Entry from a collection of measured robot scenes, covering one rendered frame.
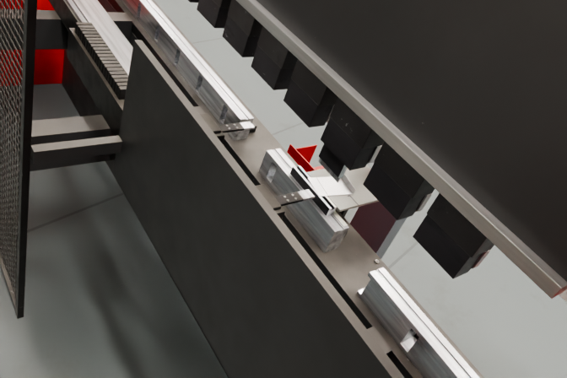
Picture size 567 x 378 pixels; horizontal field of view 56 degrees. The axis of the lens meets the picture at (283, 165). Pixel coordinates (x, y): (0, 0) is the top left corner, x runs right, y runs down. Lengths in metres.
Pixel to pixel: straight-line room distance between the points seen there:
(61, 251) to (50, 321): 0.37
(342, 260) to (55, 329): 1.24
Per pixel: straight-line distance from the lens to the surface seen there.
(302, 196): 1.61
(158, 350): 2.36
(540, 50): 0.96
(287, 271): 0.98
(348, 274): 1.64
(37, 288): 2.50
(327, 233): 1.63
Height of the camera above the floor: 1.98
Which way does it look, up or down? 35 degrees down
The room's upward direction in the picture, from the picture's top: 22 degrees clockwise
